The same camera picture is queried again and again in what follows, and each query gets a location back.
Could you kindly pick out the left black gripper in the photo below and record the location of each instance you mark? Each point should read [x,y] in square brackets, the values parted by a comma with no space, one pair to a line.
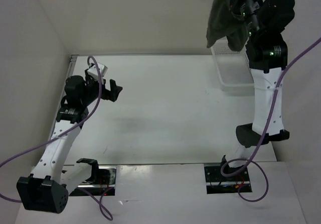
[112,94]

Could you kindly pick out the olive green shorts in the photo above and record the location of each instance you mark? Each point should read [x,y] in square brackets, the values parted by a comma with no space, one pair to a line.
[222,23]

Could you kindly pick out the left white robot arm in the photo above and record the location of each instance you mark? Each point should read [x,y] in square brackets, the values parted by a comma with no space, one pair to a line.
[47,188]

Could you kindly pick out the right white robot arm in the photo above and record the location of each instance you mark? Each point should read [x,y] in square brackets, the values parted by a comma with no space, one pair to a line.
[267,53]

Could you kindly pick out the white plastic basket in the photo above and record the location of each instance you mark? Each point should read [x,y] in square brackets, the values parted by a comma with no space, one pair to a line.
[233,70]

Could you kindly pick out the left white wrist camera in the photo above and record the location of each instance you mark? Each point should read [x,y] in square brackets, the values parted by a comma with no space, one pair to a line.
[94,70]

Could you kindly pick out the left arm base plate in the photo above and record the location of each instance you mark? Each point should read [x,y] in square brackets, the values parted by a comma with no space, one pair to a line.
[106,179]

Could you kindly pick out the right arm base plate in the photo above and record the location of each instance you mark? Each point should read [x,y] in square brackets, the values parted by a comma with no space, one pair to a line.
[218,184]

